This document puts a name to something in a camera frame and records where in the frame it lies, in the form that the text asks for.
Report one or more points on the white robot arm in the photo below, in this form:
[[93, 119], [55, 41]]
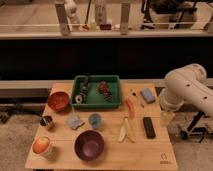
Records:
[[186, 84]]

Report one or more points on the red bowl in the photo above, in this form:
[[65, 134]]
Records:
[[58, 101]]

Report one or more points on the purple bowl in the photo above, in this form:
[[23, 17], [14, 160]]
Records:
[[89, 145]]

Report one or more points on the red grape bunch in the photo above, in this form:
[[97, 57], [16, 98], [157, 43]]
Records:
[[104, 90]]

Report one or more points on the green plastic tray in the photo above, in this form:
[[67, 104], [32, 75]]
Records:
[[95, 100]]

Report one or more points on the black tool in tray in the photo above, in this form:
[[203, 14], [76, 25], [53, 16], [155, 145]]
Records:
[[84, 89]]

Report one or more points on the orange carrot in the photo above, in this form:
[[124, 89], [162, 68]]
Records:
[[130, 108]]

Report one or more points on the white tape roll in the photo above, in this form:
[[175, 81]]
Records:
[[79, 99]]

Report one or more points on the small blue cup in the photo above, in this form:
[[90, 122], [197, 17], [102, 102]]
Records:
[[95, 120]]

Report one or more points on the blue sponge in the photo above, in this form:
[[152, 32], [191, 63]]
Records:
[[148, 96]]

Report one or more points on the crumpled blue cloth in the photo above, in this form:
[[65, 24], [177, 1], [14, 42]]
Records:
[[74, 122]]

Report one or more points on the black remote control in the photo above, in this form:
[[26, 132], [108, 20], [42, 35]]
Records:
[[149, 129]]

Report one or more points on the small metal cup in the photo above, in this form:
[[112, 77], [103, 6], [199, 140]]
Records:
[[47, 122]]

